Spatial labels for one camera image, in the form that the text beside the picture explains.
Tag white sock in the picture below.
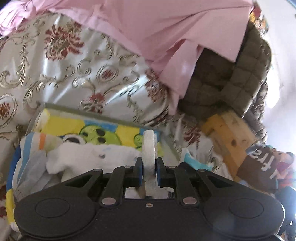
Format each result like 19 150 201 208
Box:
46 142 141 182

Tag striped pastel cloth pouch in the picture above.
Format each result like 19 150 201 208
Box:
5 131 63 225

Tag blue white crumpled cloth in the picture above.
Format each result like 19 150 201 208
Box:
180 148 213 171

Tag grey tray with cartoon lining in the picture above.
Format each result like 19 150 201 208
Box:
14 102 183 200

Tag brown lettered bag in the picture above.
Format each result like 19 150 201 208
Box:
236 147 278 193

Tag olive quilted puffer jacket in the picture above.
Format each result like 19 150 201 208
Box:
178 22 271 120

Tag colourful patchwork clothes pile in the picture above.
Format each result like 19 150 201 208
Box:
272 148 295 189

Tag floral satin bedspread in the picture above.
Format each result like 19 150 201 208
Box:
1 13 226 240

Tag pink hanging sheet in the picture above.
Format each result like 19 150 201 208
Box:
1 1 253 114

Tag wooden bed frame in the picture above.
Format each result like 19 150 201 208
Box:
201 111 260 182

